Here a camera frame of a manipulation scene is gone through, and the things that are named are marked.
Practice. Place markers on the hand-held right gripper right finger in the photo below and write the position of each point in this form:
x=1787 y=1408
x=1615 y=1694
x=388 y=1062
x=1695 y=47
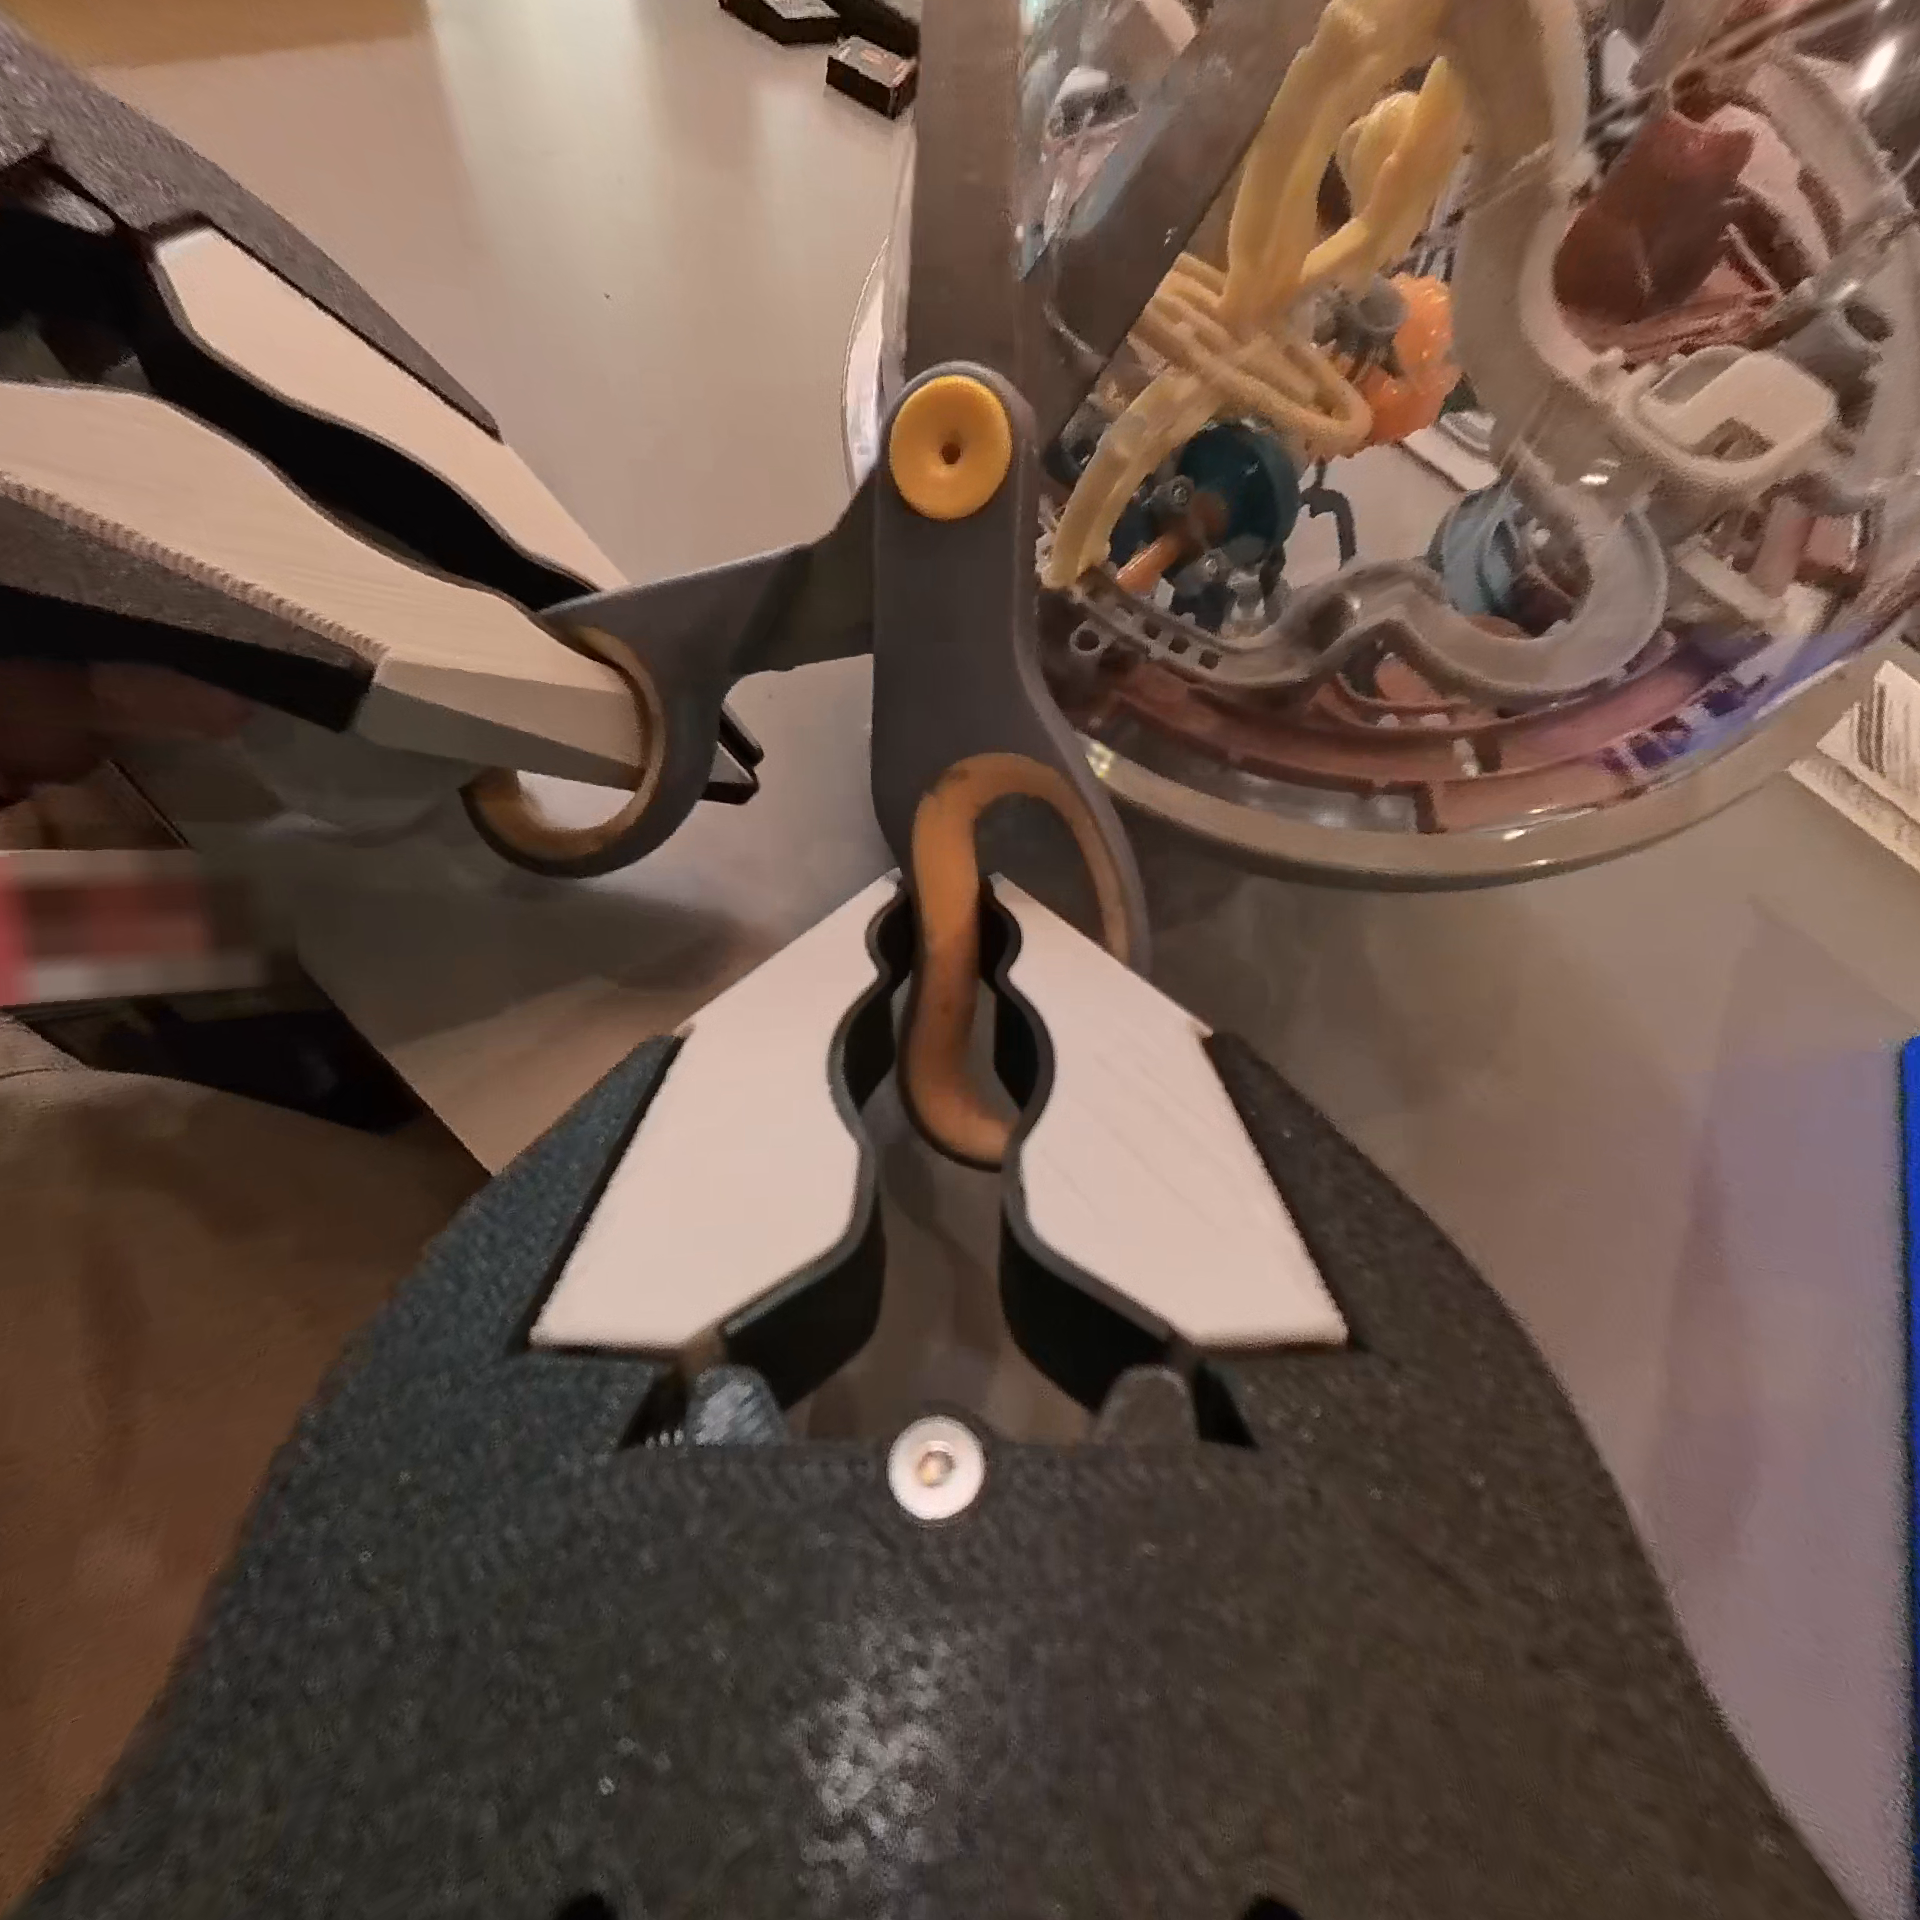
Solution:
x=1171 y=1184

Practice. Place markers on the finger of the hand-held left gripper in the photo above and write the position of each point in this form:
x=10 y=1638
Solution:
x=346 y=390
x=300 y=586

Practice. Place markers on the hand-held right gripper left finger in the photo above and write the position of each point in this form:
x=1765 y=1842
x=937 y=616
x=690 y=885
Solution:
x=721 y=1184

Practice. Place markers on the black battery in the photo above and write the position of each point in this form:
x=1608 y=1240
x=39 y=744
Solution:
x=779 y=18

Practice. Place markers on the small black orange card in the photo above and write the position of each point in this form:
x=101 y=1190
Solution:
x=868 y=77

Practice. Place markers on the blue plastic bin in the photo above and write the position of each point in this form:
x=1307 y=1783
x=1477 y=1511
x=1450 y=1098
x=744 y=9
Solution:
x=1908 y=1277

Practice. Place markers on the clear maze puzzle ball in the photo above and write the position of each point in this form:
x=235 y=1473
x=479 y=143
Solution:
x=1576 y=523

